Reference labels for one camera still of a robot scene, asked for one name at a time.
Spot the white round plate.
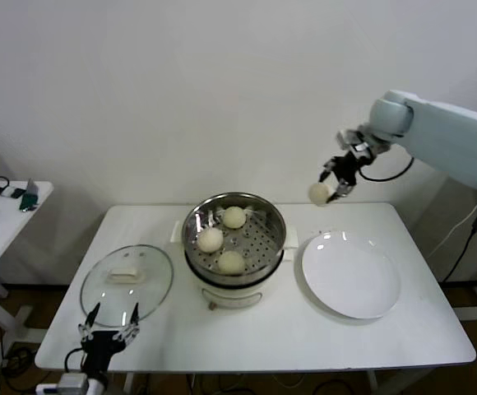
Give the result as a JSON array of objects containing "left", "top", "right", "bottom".
[{"left": 301, "top": 230, "right": 402, "bottom": 320}]

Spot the white side table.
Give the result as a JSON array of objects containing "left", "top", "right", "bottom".
[{"left": 0, "top": 179, "right": 54, "bottom": 345}]

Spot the stainless steel steamer basket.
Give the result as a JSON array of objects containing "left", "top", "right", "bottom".
[{"left": 171, "top": 192, "right": 300, "bottom": 279}]

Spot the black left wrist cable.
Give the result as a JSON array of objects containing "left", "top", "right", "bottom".
[{"left": 65, "top": 347, "right": 86, "bottom": 372}]

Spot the green and grey tool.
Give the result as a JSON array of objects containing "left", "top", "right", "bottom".
[{"left": 19, "top": 178, "right": 41, "bottom": 213}]

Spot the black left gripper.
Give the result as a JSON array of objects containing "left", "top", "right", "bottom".
[{"left": 77, "top": 303, "right": 141, "bottom": 379}]

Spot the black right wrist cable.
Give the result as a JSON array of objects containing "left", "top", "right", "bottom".
[{"left": 359, "top": 156, "right": 415, "bottom": 183}]

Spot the black floor cable bundle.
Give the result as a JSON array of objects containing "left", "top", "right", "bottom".
[{"left": 0, "top": 344, "right": 38, "bottom": 380}]

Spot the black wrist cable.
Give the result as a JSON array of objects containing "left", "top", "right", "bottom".
[
  {"left": 65, "top": 347, "right": 86, "bottom": 372},
  {"left": 359, "top": 156, "right": 415, "bottom": 183}
]

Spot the white steamed baozi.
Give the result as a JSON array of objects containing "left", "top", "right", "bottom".
[
  {"left": 197, "top": 228, "right": 225, "bottom": 253},
  {"left": 217, "top": 250, "right": 246, "bottom": 276},
  {"left": 221, "top": 206, "right": 248, "bottom": 230},
  {"left": 307, "top": 182, "right": 334, "bottom": 207}
]

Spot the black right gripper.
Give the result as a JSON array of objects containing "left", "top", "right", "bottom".
[{"left": 319, "top": 153, "right": 364, "bottom": 204}]

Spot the white electric cooking pot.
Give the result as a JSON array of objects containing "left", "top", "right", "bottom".
[{"left": 184, "top": 242, "right": 297, "bottom": 313}]

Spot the white power cable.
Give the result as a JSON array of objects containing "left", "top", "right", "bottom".
[{"left": 427, "top": 191, "right": 477, "bottom": 258}]

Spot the glass lid with white handle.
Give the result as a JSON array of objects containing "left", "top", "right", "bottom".
[{"left": 79, "top": 244, "right": 175, "bottom": 329}]

